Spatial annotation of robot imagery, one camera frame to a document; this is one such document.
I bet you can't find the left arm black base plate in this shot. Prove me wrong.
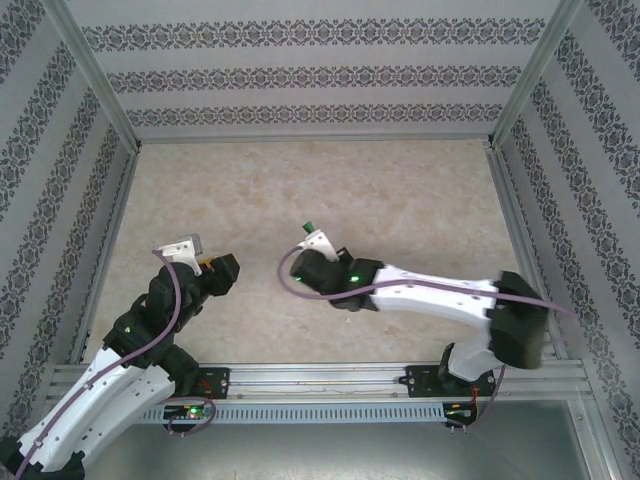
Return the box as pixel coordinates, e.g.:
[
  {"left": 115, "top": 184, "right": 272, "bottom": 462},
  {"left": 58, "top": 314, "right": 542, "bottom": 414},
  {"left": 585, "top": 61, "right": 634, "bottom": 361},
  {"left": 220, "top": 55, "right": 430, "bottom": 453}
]
[{"left": 194, "top": 367, "right": 232, "bottom": 401}]

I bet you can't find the sheet metal tray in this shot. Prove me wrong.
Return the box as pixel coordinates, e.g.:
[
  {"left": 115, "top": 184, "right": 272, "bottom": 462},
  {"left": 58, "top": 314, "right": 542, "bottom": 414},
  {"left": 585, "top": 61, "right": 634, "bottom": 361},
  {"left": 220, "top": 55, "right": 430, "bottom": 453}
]
[{"left": 82, "top": 422, "right": 594, "bottom": 480}]

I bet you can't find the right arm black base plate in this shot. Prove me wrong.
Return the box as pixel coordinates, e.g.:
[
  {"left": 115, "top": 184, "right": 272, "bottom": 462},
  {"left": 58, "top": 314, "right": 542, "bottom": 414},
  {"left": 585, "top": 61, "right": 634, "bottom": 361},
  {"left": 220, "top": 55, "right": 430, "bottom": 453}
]
[{"left": 407, "top": 364, "right": 496, "bottom": 400}]

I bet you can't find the aluminium table side rail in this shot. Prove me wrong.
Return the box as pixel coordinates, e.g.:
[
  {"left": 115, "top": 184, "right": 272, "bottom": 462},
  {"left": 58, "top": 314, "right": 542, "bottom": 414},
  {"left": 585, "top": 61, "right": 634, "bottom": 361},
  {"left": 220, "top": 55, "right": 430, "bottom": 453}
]
[
  {"left": 487, "top": 144, "right": 570, "bottom": 362},
  {"left": 69, "top": 144, "right": 144, "bottom": 365}
]

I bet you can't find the left controller circuit board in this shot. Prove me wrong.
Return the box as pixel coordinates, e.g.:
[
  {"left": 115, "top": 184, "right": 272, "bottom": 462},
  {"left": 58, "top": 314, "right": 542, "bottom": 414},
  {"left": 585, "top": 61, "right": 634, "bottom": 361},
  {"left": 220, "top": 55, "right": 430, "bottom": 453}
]
[{"left": 163, "top": 403, "right": 209, "bottom": 421}]

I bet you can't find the controller circuit board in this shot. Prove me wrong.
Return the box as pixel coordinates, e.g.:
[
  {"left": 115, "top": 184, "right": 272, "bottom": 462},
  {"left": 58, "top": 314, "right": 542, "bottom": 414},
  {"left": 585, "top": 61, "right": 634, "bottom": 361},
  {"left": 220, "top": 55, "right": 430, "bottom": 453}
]
[
  {"left": 443, "top": 402, "right": 479, "bottom": 420},
  {"left": 163, "top": 403, "right": 209, "bottom": 421}
]

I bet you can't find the right controller circuit board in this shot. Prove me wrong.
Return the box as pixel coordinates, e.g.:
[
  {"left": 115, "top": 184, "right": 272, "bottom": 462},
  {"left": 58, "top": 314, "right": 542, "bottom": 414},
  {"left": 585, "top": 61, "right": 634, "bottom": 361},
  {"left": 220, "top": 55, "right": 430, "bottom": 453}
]
[{"left": 443, "top": 402, "right": 479, "bottom": 420}]

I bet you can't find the grey slotted cable duct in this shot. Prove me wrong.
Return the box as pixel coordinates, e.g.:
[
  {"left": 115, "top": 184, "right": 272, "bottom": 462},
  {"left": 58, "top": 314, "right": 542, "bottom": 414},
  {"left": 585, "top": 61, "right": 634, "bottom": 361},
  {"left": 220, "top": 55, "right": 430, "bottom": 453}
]
[{"left": 139, "top": 403, "right": 481, "bottom": 425}]

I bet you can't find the aluminium frame post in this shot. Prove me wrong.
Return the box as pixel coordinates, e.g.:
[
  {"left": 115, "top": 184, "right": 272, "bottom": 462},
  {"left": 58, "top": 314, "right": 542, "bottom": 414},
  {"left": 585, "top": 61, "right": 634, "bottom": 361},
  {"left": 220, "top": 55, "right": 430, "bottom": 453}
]
[
  {"left": 488, "top": 0, "right": 587, "bottom": 151},
  {"left": 42, "top": 0, "right": 144, "bottom": 154}
]

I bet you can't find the aluminium frame leg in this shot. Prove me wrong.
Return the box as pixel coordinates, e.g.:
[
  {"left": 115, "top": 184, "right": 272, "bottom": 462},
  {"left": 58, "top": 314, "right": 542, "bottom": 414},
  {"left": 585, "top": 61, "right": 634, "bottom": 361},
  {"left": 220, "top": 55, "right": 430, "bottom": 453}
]
[{"left": 569, "top": 397, "right": 624, "bottom": 480}]

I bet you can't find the aluminium mounting rail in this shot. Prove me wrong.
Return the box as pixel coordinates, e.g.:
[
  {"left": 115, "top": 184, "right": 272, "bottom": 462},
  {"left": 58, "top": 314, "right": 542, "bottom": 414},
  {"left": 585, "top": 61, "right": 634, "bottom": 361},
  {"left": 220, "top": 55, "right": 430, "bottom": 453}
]
[{"left": 47, "top": 360, "right": 594, "bottom": 404}]

